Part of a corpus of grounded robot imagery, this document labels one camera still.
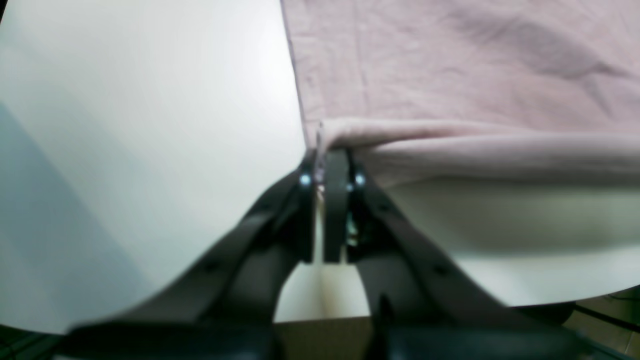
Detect mauve t-shirt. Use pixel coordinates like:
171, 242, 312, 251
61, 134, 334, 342
281, 0, 640, 186

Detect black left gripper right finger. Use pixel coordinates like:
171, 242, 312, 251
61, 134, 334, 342
322, 150, 636, 360

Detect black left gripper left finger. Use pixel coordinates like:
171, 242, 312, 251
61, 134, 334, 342
55, 150, 316, 360

